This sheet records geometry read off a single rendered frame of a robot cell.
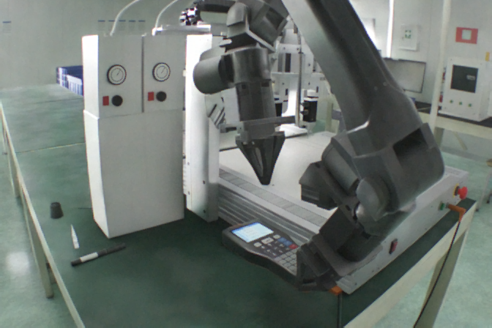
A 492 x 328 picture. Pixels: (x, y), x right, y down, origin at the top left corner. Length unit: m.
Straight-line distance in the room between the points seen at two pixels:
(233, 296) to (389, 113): 0.48
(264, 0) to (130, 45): 0.36
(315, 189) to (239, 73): 0.20
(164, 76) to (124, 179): 0.26
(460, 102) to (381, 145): 3.04
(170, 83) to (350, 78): 0.58
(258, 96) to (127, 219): 0.51
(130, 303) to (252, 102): 0.42
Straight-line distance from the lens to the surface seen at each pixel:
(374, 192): 0.34
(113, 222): 0.89
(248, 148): 0.55
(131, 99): 0.81
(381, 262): 0.80
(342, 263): 0.45
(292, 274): 0.53
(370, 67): 0.34
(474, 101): 3.34
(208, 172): 0.90
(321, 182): 0.46
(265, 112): 0.52
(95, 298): 0.72
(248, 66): 0.52
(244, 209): 0.86
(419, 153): 0.35
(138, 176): 0.87
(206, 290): 0.72
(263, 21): 0.56
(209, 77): 0.57
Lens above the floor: 1.20
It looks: 16 degrees down
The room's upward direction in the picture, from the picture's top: 2 degrees clockwise
